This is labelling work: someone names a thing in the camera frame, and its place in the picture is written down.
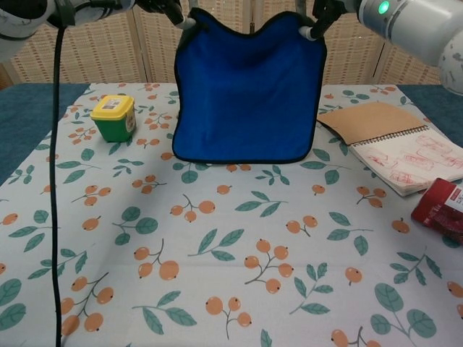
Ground floral fruit print tablecloth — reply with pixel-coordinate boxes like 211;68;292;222
0;82;463;347

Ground woven folding screen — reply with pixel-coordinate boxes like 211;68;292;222
0;0;463;91

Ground green container with yellow lid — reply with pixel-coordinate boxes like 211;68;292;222
89;94;137;143

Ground spiral notebook with brown cover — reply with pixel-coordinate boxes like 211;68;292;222
316;100;463;198

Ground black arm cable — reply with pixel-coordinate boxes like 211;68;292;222
49;0;79;347

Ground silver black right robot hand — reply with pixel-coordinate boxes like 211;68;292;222
296;0;359;41

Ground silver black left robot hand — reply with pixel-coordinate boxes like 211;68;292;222
135;0;198;30

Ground red box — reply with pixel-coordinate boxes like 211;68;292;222
410;177;463;239

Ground grey and blue microfibre towel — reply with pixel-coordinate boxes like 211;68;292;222
171;7;328;166

